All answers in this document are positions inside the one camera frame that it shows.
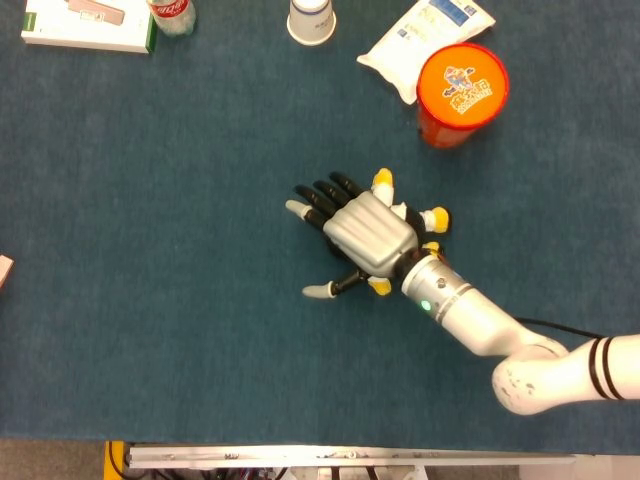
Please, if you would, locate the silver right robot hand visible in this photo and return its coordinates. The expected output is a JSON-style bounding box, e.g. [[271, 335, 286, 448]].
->
[[284, 171, 420, 300]]

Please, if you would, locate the white snack bag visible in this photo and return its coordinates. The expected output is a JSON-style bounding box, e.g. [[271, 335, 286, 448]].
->
[[356, 0, 497, 106]]

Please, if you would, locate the white and green box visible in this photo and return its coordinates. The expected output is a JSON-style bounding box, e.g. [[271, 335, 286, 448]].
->
[[20, 0, 159, 55]]

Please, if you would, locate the cola bottle red label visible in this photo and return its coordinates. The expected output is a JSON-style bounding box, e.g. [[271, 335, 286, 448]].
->
[[146, 0, 197, 39]]

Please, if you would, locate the orange snack canister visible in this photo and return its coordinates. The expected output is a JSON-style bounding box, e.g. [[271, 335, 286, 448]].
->
[[415, 42, 511, 150]]

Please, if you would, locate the black white plush doll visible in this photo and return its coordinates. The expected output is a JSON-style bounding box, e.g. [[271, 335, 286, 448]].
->
[[324, 167, 453, 297]]

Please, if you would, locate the teal felt table mat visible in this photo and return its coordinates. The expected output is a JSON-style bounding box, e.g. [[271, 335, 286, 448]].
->
[[0, 0, 640, 455]]

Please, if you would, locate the aluminium frame rail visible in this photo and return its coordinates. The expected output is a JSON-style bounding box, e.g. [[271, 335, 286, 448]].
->
[[124, 442, 576, 470]]

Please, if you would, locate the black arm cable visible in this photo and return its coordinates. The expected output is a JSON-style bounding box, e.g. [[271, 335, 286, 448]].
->
[[514, 316, 604, 340]]

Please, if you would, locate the white paper cup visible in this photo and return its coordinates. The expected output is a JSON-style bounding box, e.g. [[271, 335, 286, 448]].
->
[[286, 0, 337, 47]]

